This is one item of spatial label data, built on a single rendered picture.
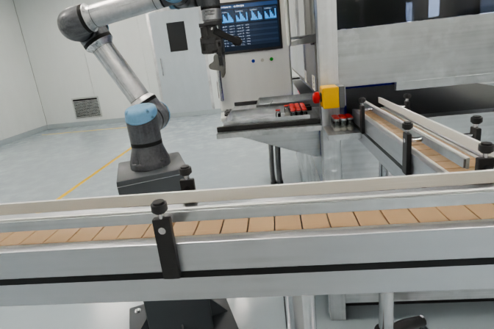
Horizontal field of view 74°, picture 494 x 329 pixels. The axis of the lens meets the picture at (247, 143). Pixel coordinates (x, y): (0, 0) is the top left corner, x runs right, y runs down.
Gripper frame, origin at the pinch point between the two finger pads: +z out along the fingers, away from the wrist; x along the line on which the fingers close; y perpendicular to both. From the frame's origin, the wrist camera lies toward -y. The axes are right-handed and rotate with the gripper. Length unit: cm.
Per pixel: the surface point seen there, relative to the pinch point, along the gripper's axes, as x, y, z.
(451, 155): 76, -49, 13
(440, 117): 12, -77, 22
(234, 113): -19.6, 0.5, 19.6
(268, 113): -19.5, -15.7, 21.0
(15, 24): -531, 484, -109
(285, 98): -54, -25, 20
